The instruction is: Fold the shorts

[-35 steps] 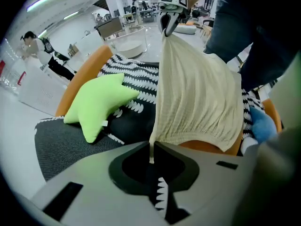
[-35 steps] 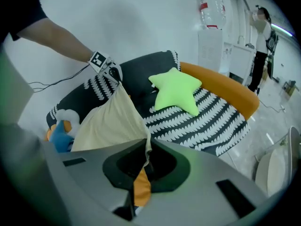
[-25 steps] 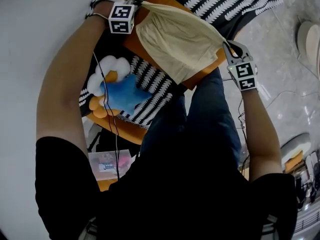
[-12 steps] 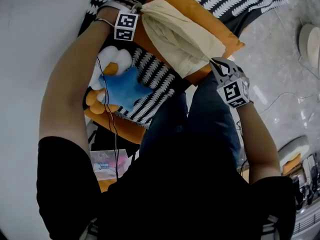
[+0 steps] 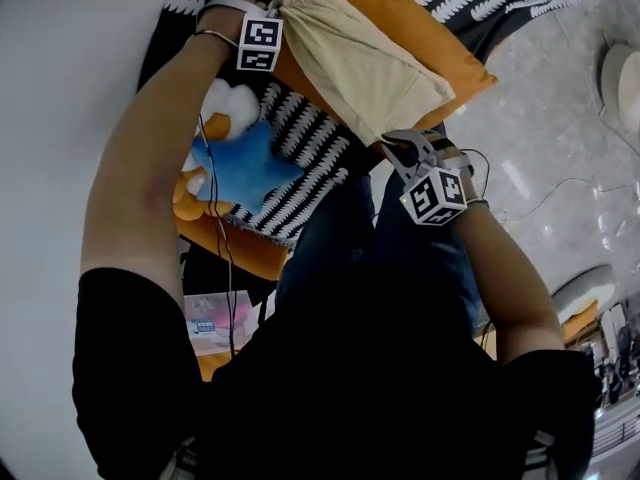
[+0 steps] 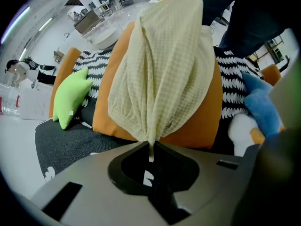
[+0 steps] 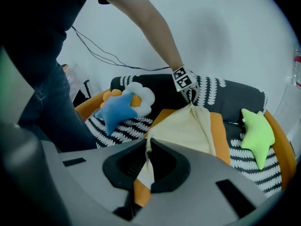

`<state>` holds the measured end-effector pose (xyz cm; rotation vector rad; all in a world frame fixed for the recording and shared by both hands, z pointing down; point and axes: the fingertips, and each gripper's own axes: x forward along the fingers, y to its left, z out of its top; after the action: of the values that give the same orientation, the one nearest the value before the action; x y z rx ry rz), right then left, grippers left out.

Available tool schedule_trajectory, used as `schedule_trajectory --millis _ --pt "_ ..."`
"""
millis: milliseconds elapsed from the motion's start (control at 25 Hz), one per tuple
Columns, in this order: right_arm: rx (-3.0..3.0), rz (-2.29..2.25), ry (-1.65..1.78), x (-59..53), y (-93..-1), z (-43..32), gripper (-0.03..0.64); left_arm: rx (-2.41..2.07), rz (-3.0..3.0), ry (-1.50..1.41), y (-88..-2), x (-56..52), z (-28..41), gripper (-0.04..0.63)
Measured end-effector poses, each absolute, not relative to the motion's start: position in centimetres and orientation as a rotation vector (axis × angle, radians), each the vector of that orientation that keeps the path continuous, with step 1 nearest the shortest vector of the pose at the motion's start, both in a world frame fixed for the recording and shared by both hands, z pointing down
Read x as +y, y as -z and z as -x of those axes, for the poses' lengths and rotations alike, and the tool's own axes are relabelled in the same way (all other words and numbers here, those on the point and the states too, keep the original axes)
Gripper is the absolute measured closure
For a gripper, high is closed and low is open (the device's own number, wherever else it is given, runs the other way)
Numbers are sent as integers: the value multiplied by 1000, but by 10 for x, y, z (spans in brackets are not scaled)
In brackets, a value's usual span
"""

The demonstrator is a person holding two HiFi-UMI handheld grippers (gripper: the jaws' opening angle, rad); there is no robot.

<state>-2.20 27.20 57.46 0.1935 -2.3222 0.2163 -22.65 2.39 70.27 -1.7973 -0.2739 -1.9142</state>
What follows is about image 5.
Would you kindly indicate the black white patterned blanket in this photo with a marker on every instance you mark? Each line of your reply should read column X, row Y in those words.
column 310, row 138

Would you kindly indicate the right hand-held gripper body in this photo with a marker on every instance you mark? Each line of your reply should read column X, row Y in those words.
column 435, row 198

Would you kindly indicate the orange throw pillow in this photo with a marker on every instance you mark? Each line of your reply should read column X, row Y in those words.
column 425, row 33

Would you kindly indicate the cream yellow cloth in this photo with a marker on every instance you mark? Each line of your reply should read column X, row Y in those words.
column 360, row 63

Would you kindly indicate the person's blue jeans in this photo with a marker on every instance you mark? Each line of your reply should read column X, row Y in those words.
column 350, row 248

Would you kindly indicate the white flower pillow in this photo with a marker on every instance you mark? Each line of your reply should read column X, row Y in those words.
column 235, row 103

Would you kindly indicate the clear plastic storage box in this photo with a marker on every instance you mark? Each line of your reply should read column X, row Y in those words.
column 210, row 318

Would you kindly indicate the person's left hand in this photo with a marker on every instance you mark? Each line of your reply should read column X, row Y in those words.
column 220, row 22

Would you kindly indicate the person's right forearm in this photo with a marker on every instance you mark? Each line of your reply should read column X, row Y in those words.
column 505, row 288

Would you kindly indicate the person's left forearm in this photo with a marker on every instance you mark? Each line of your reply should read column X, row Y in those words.
column 145, row 168

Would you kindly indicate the blue star pillow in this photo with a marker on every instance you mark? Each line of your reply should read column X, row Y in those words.
column 245, row 168

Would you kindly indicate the orange seat cushion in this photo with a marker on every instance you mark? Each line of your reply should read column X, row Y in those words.
column 212, row 365

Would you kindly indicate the orange sofa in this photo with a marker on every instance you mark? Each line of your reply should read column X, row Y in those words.
column 250, row 258

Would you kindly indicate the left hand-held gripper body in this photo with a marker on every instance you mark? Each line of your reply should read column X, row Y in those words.
column 257, row 43

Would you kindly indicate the orange flower pillow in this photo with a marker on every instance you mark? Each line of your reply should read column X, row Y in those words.
column 190, row 208

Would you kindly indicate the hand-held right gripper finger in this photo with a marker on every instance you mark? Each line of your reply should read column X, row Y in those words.
column 422, row 143
column 400, row 164

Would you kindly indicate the person's black shirt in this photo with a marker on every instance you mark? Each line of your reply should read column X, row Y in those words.
column 325, row 408

